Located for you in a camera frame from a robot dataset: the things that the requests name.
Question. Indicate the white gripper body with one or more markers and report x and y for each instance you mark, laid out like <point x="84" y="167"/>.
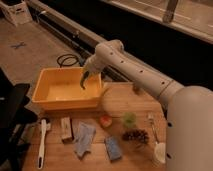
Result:
<point x="93" y="65"/>

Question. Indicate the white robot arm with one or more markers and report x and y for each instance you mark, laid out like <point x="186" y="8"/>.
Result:
<point x="189" y="132"/>

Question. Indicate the yellow plastic tray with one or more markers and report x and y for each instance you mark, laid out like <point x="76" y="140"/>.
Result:
<point x="59" y="89"/>

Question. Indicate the small dark cup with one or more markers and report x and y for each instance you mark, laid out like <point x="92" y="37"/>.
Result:
<point x="136" y="89"/>

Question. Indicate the orange round fruit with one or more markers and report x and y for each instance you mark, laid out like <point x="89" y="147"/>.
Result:
<point x="105" y="121"/>

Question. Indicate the green plastic cup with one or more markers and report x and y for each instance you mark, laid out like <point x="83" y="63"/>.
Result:
<point x="129" y="120"/>

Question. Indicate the small wooden block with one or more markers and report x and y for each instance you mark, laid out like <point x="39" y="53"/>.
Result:
<point x="66" y="134"/>

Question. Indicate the blue grey cloth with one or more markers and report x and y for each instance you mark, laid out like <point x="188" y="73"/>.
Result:
<point x="84" y="137"/>

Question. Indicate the wooden cutting board table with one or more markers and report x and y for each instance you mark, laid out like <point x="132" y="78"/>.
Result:
<point x="117" y="99"/>

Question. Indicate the metal fork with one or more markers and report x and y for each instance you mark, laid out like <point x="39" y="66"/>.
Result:
<point x="151" y="121"/>

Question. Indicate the dark grape bunch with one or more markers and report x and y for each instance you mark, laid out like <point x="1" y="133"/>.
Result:
<point x="136" y="134"/>

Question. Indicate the blue sponge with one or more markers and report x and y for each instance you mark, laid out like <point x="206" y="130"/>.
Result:
<point x="112" y="148"/>

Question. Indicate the black chair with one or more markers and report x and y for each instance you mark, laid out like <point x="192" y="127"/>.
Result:
<point x="14" y="116"/>

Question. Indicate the white handled brush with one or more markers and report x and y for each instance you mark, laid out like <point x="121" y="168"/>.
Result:
<point x="42" y="144"/>

